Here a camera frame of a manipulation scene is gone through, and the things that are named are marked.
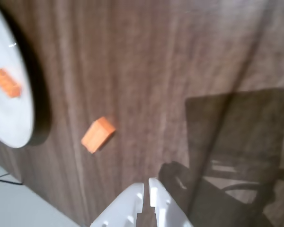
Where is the white round plate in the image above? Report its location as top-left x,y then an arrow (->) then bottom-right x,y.
0,0 -> 35,149

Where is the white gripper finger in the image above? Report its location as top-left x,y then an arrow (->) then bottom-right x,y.
89,182 -> 145,227
148,177 -> 194,227

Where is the thin black cable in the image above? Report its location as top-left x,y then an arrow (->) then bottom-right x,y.
0,173 -> 24,186

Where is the orange lego block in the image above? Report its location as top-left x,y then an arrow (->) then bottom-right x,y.
80,116 -> 116,155
0,68 -> 23,99

